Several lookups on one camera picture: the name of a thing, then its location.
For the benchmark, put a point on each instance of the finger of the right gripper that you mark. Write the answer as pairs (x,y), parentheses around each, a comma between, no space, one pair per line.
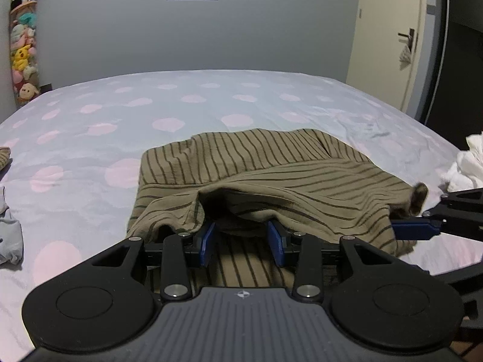
(416,228)

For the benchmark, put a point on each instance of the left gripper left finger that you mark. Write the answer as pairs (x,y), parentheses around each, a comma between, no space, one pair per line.
(173,260)

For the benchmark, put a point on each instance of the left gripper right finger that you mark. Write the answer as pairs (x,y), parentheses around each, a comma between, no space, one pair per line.
(306,256)

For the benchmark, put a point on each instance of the olive striped button shirt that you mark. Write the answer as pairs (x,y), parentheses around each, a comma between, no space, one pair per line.
(237,182)

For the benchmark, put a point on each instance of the white textured blanket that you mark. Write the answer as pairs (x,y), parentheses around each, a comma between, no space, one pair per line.
(466,172)

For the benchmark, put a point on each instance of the polka dot bed sheet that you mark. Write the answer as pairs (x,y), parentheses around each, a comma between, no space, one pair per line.
(76,153)

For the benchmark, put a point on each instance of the light blue garment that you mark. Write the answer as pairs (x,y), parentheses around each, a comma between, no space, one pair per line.
(12,243)

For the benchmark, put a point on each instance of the cream door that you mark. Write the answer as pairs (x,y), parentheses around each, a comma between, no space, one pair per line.
(380,63)

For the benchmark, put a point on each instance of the black door handle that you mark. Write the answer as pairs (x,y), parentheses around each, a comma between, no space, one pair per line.
(409,37)

